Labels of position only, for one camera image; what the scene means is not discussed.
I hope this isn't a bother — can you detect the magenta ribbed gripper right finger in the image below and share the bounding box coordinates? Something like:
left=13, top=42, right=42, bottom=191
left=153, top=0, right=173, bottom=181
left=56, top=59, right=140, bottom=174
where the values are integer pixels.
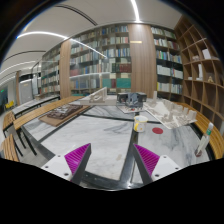
left=132, top=143, right=183, bottom=185

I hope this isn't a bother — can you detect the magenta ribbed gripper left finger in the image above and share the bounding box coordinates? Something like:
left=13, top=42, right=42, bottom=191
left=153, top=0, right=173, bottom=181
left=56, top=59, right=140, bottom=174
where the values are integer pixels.
left=40, top=142, right=92, bottom=185

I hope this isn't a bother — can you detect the red round coaster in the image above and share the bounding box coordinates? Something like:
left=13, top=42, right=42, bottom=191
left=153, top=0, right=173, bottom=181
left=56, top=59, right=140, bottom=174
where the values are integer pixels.
left=152, top=127, right=163, bottom=134

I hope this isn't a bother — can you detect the white mug with yellow print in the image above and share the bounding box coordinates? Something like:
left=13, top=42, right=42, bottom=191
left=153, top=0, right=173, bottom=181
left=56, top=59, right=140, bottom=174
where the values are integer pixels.
left=134, top=115, right=148, bottom=133

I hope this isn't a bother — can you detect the brown relief model on board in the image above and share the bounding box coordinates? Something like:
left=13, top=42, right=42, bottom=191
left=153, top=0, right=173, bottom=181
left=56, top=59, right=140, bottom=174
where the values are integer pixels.
left=39, top=104, right=87, bottom=127

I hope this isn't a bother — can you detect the white architectural city model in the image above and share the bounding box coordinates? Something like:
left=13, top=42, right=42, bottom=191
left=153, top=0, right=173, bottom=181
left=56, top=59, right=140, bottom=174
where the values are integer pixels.
left=143, top=92, right=197, bottom=129

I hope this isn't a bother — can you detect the white bottle with green band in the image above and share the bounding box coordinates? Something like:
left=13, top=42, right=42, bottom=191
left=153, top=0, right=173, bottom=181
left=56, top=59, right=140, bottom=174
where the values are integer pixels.
left=195, top=123, right=214, bottom=157

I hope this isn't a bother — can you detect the white building model on board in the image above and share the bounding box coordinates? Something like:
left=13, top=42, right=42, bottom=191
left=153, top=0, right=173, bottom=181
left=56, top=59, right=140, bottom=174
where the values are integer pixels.
left=72, top=87, right=117, bottom=106

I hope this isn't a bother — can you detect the wooden chair left front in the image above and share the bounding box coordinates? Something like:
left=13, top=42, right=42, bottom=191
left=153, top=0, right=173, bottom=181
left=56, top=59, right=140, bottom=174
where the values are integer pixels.
left=0, top=135, right=19, bottom=162

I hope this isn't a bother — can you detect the wooden chair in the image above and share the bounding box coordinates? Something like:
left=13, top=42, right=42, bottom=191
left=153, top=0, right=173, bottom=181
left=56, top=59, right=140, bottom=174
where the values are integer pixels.
left=3, top=111, right=15, bottom=130
left=0, top=135, right=19, bottom=162

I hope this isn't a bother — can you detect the wooden bench right side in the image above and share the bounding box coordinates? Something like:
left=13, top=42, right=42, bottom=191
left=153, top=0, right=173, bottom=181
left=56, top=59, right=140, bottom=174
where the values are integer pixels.
left=173, top=101, right=224, bottom=160

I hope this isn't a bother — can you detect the wooden bench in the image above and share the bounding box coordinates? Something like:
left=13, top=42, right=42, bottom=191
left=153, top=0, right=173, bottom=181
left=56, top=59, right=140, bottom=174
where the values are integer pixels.
left=13, top=96, right=81, bottom=130
left=173, top=101, right=224, bottom=160

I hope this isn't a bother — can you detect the wooden bench left side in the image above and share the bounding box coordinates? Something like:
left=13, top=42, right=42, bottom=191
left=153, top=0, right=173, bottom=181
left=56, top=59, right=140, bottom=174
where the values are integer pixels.
left=13, top=96, right=81, bottom=130

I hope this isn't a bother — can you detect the wooden chair left rear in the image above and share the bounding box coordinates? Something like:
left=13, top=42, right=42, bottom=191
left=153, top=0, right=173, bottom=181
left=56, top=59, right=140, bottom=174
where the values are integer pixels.
left=3, top=111, right=15, bottom=130

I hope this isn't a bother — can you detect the wooden cubby shelf right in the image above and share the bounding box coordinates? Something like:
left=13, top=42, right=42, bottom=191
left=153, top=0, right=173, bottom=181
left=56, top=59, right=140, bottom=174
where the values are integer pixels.
left=174, top=16, right=224, bottom=136

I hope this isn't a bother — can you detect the large bookshelf wall with books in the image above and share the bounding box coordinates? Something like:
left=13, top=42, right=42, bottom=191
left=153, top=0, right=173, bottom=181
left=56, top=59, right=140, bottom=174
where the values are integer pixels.
left=38, top=24, right=183, bottom=100

